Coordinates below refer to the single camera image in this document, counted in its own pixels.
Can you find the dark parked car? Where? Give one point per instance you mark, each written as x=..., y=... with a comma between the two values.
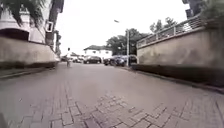
x=132, y=59
x=115, y=61

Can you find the white house with dark roof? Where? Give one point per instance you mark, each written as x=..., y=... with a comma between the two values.
x=97, y=52

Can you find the black car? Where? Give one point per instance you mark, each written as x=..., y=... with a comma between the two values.
x=92, y=60

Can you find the grey street lamp pole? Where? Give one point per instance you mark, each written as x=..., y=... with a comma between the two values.
x=127, y=46

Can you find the group of dark trees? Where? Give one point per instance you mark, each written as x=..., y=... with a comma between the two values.
x=118, y=41

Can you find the reddish brick paved road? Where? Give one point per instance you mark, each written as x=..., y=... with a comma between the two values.
x=100, y=86

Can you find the white car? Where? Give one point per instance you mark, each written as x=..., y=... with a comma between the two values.
x=78, y=59

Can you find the person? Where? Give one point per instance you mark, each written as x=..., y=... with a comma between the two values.
x=68, y=56

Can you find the pale metal railing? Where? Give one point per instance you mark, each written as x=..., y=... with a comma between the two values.
x=170, y=32

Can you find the brown and pale building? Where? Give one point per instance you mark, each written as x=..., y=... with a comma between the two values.
x=31, y=28

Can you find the grey concrete kerb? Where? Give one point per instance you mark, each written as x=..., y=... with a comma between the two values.
x=20, y=73

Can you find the tall dark building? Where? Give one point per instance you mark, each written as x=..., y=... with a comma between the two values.
x=192, y=6

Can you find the palm tree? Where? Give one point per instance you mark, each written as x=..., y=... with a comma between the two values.
x=23, y=8

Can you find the leafy tree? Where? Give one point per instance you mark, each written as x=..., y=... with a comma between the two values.
x=213, y=10

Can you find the beige wall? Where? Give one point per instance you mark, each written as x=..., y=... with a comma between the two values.
x=180, y=50

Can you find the pale plastered wall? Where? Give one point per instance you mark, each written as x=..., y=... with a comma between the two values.
x=23, y=51

